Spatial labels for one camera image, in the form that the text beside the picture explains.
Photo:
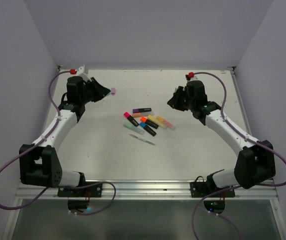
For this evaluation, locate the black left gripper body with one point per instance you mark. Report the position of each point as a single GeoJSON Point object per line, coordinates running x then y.
{"type": "Point", "coordinates": [90, 93]}

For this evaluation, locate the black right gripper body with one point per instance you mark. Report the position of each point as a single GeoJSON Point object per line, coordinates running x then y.
{"type": "Point", "coordinates": [185, 104]}

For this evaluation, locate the pastel purple cap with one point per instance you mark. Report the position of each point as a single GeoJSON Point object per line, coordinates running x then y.
{"type": "Point", "coordinates": [113, 91]}

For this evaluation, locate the pastel peach highlighter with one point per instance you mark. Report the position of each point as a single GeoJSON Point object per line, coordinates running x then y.
{"type": "Point", "coordinates": [166, 123]}

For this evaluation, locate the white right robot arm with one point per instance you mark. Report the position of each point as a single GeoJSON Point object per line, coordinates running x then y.
{"type": "Point", "coordinates": [255, 162]}

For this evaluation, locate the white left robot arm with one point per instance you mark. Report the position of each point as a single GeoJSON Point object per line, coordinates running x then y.
{"type": "Point", "coordinates": [39, 163]}

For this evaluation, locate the thin grey pen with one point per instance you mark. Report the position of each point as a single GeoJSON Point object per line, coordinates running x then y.
{"type": "Point", "coordinates": [142, 139]}

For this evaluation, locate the pastel yellow highlighter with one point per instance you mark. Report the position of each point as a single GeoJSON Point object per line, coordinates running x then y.
{"type": "Point", "coordinates": [156, 121]}

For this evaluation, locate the pastel orange highlighter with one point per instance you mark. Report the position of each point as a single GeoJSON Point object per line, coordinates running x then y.
{"type": "Point", "coordinates": [140, 114]}

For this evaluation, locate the pink cap black highlighter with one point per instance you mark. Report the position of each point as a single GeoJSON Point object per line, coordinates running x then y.
{"type": "Point", "coordinates": [131, 119]}

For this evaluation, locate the orange cap black highlighter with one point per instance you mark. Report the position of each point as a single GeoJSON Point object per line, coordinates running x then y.
{"type": "Point", "coordinates": [149, 122]}

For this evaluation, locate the purple cap black highlighter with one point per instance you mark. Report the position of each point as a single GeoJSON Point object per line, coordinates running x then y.
{"type": "Point", "coordinates": [141, 110]}

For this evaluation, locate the blue cap black highlighter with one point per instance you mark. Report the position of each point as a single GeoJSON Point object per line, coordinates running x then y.
{"type": "Point", "coordinates": [148, 129]}

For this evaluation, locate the pastel green highlighter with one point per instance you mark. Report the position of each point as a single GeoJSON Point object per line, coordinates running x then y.
{"type": "Point", "coordinates": [133, 128]}

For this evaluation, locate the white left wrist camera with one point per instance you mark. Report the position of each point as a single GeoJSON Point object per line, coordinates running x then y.
{"type": "Point", "coordinates": [81, 72]}

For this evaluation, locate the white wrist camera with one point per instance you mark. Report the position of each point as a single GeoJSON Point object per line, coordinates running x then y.
{"type": "Point", "coordinates": [191, 78]}
{"type": "Point", "coordinates": [81, 72]}

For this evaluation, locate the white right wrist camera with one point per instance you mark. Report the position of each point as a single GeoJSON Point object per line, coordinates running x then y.
{"type": "Point", "coordinates": [191, 78]}

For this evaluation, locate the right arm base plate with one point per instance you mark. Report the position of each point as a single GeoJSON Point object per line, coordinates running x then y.
{"type": "Point", "coordinates": [202, 187]}

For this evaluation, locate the aluminium front rail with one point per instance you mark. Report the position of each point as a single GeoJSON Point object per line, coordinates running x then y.
{"type": "Point", "coordinates": [146, 190]}

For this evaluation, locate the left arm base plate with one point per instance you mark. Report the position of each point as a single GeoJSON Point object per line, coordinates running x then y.
{"type": "Point", "coordinates": [83, 191]}

